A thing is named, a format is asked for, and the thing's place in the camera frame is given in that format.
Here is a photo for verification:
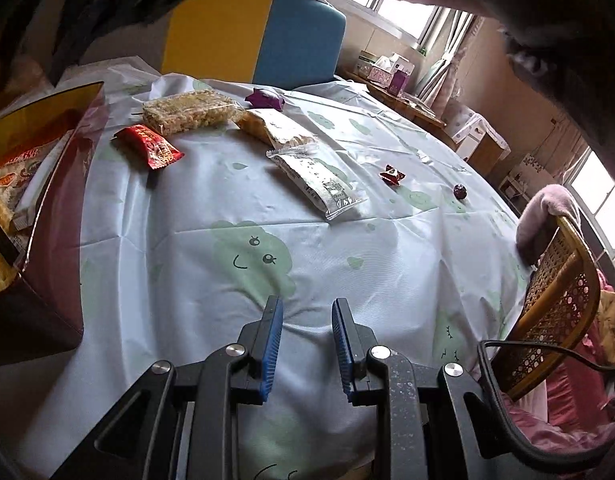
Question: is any small red candy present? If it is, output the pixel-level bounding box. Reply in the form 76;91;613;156
379;165;405;188

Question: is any white grey snack pack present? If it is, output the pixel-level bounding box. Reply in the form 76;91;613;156
266;142;367;221

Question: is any red snack bar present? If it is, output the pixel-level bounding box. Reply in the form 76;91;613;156
114;124;185;170

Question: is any golden crumb cake pack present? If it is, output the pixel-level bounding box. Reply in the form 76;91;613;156
233;108;315;150

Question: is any purple candy wrapper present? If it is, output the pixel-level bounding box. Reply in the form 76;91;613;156
245;88;285;112

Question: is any long brown white snack pack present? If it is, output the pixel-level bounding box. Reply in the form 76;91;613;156
12;130;73;232

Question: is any large red dragon snack bag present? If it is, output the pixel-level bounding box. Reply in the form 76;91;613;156
0;138;60;250

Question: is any white green-print tablecloth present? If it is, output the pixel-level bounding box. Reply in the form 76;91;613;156
0;58;529;479

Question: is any red date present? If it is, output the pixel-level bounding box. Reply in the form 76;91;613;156
453;184;467;200

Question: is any rattan chair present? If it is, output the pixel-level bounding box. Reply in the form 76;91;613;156
492;217;600;401

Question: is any wooden side shelf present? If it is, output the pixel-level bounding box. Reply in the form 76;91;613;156
337;66;510;177

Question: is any rice cracker block pack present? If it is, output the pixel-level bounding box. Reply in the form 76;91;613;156
142;89;242;138

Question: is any gold tin box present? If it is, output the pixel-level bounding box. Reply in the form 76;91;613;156
0;81;108;366

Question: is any grey yellow blue chair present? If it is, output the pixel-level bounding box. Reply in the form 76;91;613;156
82;0;349;91

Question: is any floral curtain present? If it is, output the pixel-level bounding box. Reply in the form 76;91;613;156
414;10;484;117

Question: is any black cable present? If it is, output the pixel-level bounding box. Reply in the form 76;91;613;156
475;339;615;476

